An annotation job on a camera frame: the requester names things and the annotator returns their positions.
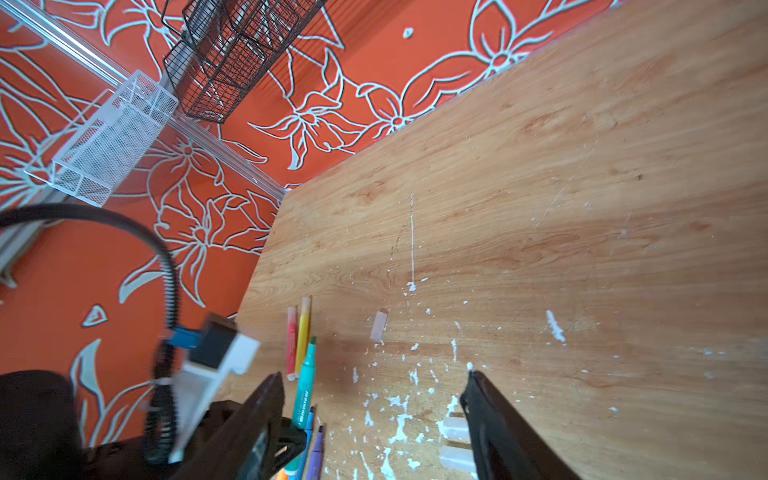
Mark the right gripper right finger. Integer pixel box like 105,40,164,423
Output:
460,371,578,480

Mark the yellow marker pen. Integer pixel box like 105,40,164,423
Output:
295,297,312,367

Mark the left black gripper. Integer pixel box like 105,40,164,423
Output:
1,370,305,479

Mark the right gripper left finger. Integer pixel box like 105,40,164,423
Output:
171,373,285,479

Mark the green marker pen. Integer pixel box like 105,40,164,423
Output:
284,337,317,479

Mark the black wire basket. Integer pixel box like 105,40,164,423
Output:
163,0,324,124

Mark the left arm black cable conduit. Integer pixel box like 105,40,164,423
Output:
0,202,181,466

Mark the blue marker pen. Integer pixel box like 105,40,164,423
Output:
292,405,316,480

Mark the pink marker pen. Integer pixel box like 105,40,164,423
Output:
286,306,298,381

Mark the purple marker pen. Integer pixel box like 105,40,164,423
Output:
306,425,325,480

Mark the white mesh basket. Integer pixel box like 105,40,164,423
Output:
24,70,178,207

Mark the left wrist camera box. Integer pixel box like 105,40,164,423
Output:
168,313,261,464

